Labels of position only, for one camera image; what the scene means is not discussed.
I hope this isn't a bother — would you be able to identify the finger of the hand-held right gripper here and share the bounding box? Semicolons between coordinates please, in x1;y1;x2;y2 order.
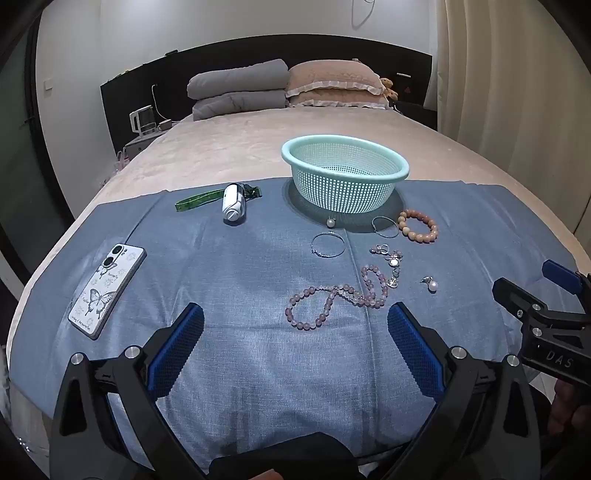
541;259;591;297
492;277;551;325

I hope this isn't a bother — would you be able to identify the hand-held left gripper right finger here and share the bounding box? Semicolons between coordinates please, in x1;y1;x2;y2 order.
387;302;543;480

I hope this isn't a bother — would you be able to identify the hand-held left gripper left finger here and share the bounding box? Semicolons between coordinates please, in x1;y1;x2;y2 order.
50;302;206;480

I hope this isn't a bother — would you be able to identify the silver charm chain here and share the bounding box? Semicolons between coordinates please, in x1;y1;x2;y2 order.
387;251;404;289

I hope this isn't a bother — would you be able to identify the pink bead necklace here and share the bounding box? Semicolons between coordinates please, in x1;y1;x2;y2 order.
285;264;389;331

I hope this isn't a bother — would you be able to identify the orange bead bracelet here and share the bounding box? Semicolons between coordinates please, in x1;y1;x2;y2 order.
397;209;439;243

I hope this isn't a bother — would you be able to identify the silver hoop earring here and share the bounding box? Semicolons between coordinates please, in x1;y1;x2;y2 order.
311;232;346;258
371;215;400;239

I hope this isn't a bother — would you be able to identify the teal plastic basket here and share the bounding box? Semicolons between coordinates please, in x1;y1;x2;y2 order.
281;135;411;214

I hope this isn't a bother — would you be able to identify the person's right hand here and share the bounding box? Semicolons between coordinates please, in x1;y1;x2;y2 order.
549;381;591;432

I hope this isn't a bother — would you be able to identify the blue cloth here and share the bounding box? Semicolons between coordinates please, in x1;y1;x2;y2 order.
7;178;580;480

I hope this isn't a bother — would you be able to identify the smartphone with butterfly case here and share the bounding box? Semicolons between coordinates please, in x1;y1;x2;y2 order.
67;243;147;341

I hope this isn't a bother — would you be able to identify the white handheld device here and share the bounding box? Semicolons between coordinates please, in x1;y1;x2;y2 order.
223;183;247;225

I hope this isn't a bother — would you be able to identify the beige curtain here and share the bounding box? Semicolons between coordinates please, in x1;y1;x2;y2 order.
427;0;591;236

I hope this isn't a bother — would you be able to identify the pink bedspread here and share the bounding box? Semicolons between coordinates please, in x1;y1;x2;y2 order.
4;105;591;370

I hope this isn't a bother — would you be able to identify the light nightstand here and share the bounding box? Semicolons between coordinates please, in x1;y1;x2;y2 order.
122;131;160;160

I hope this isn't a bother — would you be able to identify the dark nightstand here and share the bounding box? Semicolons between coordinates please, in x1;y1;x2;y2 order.
392;102;439;131

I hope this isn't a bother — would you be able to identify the white electric kettle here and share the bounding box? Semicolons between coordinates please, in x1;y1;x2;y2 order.
128;105;157;136

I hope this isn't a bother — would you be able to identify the grey pillow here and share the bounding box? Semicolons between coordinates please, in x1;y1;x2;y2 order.
191;90;289;121
187;58;290;100

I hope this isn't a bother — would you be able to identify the pink ruffled pillow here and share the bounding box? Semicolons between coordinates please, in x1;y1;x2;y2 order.
285;90;389;110
285;60;384;97

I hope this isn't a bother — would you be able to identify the black headboard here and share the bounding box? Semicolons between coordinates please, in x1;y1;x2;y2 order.
100;34;434;160

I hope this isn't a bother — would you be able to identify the green lanyard strap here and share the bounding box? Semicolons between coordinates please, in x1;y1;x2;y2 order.
174;184;263;213

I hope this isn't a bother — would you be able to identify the white charging cable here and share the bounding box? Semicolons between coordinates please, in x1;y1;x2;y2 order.
150;83;174;126

